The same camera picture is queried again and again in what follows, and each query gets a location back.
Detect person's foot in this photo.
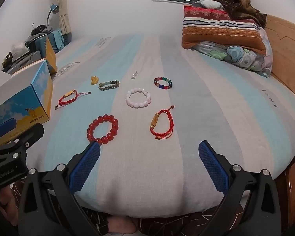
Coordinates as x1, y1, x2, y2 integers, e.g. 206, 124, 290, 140
108, 216, 138, 235

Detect multicolour bead bracelet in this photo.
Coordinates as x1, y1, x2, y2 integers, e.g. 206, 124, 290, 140
154, 77, 173, 90

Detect cream curtain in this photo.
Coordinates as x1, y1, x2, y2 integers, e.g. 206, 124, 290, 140
50, 0, 72, 36

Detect red bead bracelet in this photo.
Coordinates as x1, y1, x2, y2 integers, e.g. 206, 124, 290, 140
87, 114, 119, 145

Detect grey case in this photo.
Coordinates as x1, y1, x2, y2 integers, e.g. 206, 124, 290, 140
1, 50, 44, 75

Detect blue desk lamp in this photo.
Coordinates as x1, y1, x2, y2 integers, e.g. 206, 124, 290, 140
46, 4, 59, 27

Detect green brown bead bracelet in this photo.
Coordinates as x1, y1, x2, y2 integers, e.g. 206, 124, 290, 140
99, 80, 120, 90

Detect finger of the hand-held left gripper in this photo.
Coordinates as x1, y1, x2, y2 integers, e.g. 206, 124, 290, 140
0, 118, 17, 139
7, 122, 45, 153

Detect person's left hand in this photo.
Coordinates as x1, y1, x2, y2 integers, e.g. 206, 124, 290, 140
0, 184, 19, 227

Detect grey white pillow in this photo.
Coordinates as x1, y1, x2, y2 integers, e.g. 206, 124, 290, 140
192, 0, 224, 9

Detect striped orange pillow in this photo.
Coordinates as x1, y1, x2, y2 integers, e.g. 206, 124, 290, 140
181, 5, 267, 55

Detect teal cloth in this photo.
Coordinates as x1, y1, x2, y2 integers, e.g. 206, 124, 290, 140
51, 29, 66, 50

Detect floral quilt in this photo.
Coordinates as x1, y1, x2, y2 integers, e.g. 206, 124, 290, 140
192, 27, 273, 78

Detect white plastic bag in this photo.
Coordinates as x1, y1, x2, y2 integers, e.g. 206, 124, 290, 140
12, 42, 28, 53

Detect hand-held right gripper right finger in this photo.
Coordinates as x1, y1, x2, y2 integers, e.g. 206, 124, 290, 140
198, 140, 282, 236

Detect blue and yellow cardboard box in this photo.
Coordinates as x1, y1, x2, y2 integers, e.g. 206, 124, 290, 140
0, 36, 57, 148

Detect red cord bracelet gold charm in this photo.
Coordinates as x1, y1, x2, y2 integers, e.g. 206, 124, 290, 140
149, 105, 175, 140
54, 90, 91, 110

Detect pink bead bracelet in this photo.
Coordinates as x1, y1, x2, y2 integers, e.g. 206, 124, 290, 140
126, 87, 151, 108

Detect black bag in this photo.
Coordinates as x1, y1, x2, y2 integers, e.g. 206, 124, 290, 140
31, 24, 48, 36

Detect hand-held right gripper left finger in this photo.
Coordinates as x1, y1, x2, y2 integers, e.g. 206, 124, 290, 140
18, 141, 101, 236

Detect brown blanket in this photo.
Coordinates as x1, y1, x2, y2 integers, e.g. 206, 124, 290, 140
213, 0, 268, 29

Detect person's dark patterned pants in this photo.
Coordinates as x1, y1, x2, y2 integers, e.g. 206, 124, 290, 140
81, 203, 246, 236

